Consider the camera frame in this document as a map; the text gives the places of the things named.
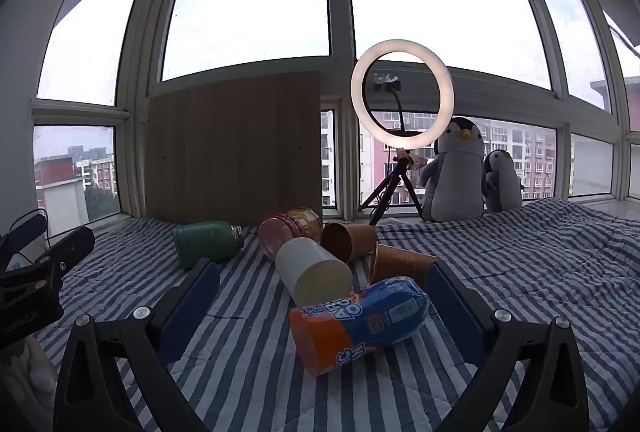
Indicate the small penguin plush toy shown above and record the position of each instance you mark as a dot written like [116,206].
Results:
[502,184]

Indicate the black tripod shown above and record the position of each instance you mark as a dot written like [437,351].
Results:
[395,178]

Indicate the white plastic cup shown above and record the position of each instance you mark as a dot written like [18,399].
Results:
[312,269]

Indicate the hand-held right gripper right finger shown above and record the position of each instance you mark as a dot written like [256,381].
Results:
[450,312]

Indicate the large penguin plush toy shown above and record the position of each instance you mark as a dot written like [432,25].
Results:
[455,172]

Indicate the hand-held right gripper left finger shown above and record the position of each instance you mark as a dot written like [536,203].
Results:
[192,307]

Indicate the pink and yellow printed cup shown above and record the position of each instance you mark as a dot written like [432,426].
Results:
[290,227]

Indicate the orange and blue printed cup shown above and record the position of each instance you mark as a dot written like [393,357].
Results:
[360,322]

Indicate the green bottle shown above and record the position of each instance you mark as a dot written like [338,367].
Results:
[205,242]

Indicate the black phone holder gooseneck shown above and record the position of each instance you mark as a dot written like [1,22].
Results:
[392,86]

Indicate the wooden board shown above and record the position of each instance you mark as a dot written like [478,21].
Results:
[232,147]

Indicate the white cloth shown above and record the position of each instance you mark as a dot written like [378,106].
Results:
[27,377]

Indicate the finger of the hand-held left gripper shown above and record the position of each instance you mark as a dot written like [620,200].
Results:
[65,252]
[27,228]

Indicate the brown paper cup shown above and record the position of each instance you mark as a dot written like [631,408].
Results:
[350,239]
[397,264]

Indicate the blue white striped blanket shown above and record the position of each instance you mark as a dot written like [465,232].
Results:
[250,362]

